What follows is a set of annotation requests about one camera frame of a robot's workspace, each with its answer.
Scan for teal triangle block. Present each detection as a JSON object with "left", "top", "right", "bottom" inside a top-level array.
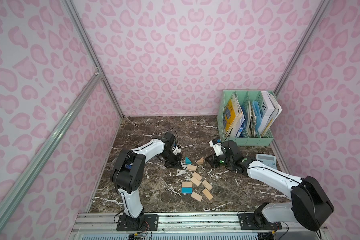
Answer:
[{"left": 185, "top": 157, "right": 192, "bottom": 165}]

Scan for wooden block top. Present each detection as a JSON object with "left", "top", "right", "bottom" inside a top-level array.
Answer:
[{"left": 187, "top": 165, "right": 197, "bottom": 172}]

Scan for wooden triangle block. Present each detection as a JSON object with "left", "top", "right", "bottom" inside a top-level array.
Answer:
[{"left": 197, "top": 158, "right": 205, "bottom": 165}]

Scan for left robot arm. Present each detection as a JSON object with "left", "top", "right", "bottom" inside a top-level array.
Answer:
[{"left": 110, "top": 132, "right": 183, "bottom": 220}]

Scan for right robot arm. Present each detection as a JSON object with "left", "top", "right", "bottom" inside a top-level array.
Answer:
[{"left": 206, "top": 139, "right": 335, "bottom": 232}]

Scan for wooden block above teal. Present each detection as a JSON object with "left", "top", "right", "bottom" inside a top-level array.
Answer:
[{"left": 182, "top": 182, "right": 193, "bottom": 188}]

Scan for teal rectangular block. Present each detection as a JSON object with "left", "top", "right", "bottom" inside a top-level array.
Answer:
[{"left": 181, "top": 187, "right": 193, "bottom": 194}]

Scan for grey calculator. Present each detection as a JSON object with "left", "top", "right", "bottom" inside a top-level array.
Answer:
[{"left": 256, "top": 154, "right": 277, "bottom": 170}]

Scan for green file organizer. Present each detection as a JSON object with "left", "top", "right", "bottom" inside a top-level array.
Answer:
[{"left": 217, "top": 89, "right": 275, "bottom": 147}]

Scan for wooden block bottom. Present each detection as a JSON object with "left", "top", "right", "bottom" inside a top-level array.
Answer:
[{"left": 191, "top": 192, "right": 203, "bottom": 202}]

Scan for yellow book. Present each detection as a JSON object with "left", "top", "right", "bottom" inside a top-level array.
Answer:
[{"left": 223, "top": 93, "right": 245, "bottom": 138}]

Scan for blue folder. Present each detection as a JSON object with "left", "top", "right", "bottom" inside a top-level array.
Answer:
[{"left": 252, "top": 101, "right": 262, "bottom": 132}]

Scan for white book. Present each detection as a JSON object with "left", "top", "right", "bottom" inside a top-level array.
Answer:
[{"left": 256, "top": 91, "right": 283, "bottom": 137}]

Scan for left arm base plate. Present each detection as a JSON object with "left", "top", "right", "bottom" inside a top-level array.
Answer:
[{"left": 116, "top": 213, "right": 159, "bottom": 232}]

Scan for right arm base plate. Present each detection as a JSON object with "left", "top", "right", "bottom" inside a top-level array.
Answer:
[{"left": 237, "top": 211, "right": 283, "bottom": 232}]

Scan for aluminium front rail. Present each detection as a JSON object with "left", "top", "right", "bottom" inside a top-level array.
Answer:
[{"left": 71, "top": 212, "right": 317, "bottom": 238}]

